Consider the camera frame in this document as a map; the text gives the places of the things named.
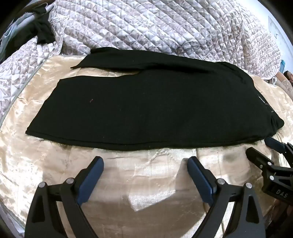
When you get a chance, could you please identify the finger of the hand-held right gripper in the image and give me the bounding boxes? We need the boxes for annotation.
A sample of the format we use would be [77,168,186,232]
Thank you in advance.
[246,147,293,178]
[265,137,293,161]

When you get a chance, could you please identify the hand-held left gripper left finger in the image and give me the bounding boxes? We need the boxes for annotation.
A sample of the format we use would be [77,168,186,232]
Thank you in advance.
[25,156,104,238]

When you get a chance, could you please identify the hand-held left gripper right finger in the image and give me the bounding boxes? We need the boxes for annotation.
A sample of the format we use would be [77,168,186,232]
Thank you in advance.
[186,156,266,238]

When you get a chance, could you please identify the black pants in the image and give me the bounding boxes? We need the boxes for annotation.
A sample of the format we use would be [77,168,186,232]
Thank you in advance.
[25,47,285,152]

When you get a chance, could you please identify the beige satin bed sheet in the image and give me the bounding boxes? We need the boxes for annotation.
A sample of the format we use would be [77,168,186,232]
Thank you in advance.
[0,54,293,238]

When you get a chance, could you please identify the dark cloth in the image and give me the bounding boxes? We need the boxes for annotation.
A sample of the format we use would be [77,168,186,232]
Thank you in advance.
[9,6,55,55]

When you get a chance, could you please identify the floral quilted blanket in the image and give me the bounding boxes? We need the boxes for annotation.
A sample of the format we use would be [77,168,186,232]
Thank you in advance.
[0,0,282,125]

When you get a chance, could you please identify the light blue cloth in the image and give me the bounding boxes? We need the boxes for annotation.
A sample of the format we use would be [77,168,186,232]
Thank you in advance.
[0,14,39,61]

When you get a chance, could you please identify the wall poster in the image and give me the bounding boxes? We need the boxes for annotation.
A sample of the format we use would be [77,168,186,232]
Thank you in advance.
[270,16,288,40]

